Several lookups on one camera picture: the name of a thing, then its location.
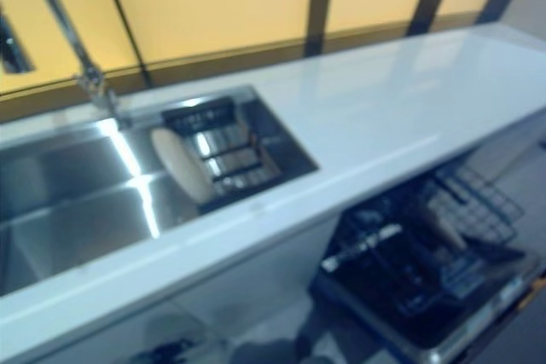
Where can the cream ceramic plate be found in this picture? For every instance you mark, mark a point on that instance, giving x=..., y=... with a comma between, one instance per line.
x=183, y=163
x=443, y=225

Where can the black built-in dishwasher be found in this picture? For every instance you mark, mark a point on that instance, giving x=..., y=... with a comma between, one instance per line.
x=384, y=304

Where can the black sink drying rack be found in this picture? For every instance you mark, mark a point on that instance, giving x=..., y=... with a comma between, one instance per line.
x=230, y=159

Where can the white cabinet door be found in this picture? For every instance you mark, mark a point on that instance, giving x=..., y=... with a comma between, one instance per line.
x=264, y=279

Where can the stainless steel sink basin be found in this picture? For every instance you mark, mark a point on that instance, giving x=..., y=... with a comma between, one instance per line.
x=85, y=176

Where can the chrome gooseneck kitchen faucet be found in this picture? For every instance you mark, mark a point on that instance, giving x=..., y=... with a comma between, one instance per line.
x=85, y=61

